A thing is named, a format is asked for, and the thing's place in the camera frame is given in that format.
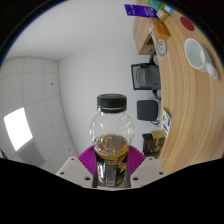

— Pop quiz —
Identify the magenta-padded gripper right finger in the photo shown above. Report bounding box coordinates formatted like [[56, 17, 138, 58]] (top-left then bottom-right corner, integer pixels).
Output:
[[127, 145, 168, 188]]

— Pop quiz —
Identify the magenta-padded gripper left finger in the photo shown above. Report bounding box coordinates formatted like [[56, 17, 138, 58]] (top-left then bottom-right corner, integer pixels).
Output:
[[55, 145, 98, 188]]

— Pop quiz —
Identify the clear bottle with black cap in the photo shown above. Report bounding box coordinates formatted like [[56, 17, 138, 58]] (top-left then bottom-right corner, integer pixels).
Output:
[[88, 93, 136, 188]]

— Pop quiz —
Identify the small dark brown box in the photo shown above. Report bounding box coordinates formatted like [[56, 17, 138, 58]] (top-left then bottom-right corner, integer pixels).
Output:
[[141, 143, 158, 157]]

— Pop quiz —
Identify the white ceiling air vent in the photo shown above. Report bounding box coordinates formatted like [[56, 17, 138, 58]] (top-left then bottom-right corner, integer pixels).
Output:
[[18, 139, 46, 168]]

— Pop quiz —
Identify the white printed booklet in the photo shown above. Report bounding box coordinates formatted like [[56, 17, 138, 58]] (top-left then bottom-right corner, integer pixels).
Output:
[[160, 107, 173, 138]]

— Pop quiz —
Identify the black office chair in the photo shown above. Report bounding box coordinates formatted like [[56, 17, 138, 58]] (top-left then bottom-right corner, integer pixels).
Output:
[[136, 99, 160, 126]]

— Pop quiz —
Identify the rectangular ceiling light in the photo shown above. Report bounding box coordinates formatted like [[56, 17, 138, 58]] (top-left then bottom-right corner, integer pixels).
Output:
[[3, 106, 34, 152]]

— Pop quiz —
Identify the grey mesh office chair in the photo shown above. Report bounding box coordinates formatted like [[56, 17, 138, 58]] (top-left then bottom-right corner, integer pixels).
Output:
[[130, 63, 162, 92]]

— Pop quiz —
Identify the round grey patterned disc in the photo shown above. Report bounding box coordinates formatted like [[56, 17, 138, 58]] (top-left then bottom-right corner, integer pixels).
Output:
[[154, 37, 169, 58]]

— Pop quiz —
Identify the white ceramic mug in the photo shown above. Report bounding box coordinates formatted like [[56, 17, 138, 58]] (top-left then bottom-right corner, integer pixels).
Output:
[[183, 37, 220, 80]]

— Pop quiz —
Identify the wooden side desk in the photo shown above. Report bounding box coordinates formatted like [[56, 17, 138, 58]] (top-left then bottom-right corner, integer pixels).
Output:
[[133, 6, 158, 56]]

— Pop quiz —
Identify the orange cardboard box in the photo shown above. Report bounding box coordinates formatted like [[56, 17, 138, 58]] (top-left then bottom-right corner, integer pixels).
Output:
[[148, 18, 172, 42]]

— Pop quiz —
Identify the flat round red coaster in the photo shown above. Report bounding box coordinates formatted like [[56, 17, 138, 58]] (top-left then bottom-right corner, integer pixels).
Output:
[[179, 16, 196, 32]]

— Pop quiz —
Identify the small pale yellow box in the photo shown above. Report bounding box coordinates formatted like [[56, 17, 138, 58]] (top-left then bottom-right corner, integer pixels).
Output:
[[155, 9, 168, 22]]

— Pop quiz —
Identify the purple standing sign card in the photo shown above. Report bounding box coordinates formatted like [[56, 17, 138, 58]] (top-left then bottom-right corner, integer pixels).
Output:
[[124, 3, 159, 19]]

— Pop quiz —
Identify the small blue box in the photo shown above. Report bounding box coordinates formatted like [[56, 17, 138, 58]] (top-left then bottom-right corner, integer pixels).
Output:
[[163, 4, 175, 15]]

